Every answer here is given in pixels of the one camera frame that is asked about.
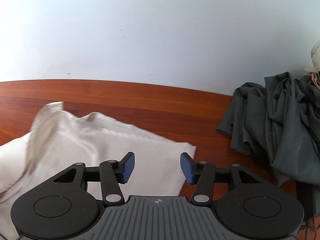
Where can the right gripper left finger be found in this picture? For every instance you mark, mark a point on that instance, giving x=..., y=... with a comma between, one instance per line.
x=112, y=174

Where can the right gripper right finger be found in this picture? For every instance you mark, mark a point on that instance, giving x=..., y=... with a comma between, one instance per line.
x=201, y=174

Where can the beige satin shirt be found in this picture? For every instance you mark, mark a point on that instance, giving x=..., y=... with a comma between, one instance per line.
x=57, y=139

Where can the dark grey garment pile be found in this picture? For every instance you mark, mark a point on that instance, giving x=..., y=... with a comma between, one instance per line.
x=277, y=123

